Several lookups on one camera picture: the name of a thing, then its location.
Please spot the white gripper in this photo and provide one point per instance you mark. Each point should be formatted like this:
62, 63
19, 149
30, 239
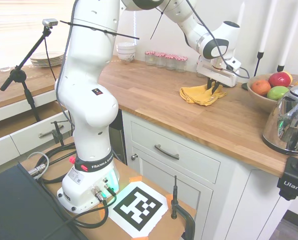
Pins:
214, 75

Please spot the yellow towel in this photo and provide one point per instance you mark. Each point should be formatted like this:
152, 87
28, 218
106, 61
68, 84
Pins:
196, 96

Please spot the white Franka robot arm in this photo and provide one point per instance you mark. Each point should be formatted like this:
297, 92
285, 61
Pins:
89, 100

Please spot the wooden fruit bowl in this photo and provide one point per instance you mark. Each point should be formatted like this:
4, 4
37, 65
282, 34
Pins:
257, 100

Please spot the orange red fruit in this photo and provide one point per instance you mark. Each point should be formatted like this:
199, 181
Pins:
261, 87

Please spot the green apple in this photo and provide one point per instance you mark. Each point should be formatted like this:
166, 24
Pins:
277, 93

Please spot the red apple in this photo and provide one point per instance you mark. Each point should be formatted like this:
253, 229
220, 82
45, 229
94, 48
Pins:
279, 79

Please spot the white cabinet drawer front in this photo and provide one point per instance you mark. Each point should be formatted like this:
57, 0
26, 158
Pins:
189, 160

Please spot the shiny steel kettle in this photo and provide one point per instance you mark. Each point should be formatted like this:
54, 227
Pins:
289, 120

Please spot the patterned white ceramic bowl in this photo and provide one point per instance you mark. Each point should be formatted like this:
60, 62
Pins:
126, 57

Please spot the plain white ceramic bowl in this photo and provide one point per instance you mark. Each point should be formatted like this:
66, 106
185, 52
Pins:
126, 47

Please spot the round metal cabinet knob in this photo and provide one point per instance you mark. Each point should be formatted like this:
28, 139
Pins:
134, 157

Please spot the dark steel appliance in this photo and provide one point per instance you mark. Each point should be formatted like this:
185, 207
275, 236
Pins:
119, 140

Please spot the white kitchen cabinet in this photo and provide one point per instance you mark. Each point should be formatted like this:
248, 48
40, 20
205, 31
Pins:
239, 200

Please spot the orange tape piece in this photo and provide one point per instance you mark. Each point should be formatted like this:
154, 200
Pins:
136, 179
169, 196

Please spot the large black bar clamp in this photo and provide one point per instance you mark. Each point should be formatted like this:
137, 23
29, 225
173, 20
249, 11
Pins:
174, 200

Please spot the black white marker sheet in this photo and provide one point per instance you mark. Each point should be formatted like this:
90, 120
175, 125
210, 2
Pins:
139, 207

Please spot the brown robot mounting board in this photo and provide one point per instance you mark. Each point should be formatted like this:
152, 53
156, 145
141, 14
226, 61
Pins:
164, 225

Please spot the small black clamp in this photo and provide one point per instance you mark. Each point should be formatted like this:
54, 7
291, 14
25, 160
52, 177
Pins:
57, 135

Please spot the cream dinner plate stack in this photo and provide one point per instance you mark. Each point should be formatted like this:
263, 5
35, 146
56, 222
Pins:
45, 61

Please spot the white side cabinet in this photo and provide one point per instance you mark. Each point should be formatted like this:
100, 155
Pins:
26, 140

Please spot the black boom stand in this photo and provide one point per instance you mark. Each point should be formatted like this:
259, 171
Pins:
16, 73

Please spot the small glass dish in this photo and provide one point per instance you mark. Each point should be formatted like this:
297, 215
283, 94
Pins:
5, 69

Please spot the white window blind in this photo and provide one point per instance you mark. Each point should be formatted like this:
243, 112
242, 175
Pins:
14, 20

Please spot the black controller box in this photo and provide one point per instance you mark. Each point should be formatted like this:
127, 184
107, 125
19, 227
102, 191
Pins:
14, 205

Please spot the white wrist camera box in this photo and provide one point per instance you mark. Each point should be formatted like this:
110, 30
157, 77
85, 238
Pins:
234, 63

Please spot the black clamp camera stand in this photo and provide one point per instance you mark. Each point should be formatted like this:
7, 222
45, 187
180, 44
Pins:
292, 186

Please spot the small grey camera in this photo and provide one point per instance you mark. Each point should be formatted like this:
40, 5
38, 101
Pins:
50, 22

